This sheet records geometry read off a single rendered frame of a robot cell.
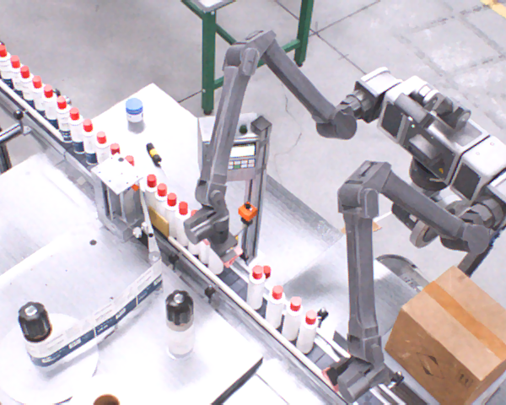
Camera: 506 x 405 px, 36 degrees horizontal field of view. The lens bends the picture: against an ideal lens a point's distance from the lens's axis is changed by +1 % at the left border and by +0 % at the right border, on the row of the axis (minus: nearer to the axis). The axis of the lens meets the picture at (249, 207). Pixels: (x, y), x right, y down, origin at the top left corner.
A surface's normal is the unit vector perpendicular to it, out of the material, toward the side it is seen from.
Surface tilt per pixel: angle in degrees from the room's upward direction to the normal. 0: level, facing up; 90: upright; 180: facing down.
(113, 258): 0
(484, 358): 0
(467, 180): 90
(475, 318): 0
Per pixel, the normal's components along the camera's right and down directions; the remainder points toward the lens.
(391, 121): -0.78, 0.47
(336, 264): 0.06, -0.61
